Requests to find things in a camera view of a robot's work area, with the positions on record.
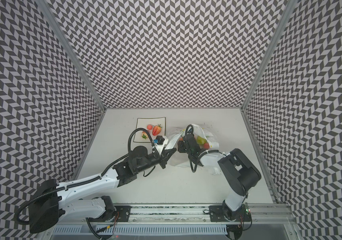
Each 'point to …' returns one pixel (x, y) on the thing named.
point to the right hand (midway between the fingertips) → (182, 146)
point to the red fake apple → (206, 145)
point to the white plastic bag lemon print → (208, 141)
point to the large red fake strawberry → (144, 135)
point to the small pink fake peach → (149, 127)
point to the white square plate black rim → (143, 122)
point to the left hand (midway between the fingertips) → (176, 151)
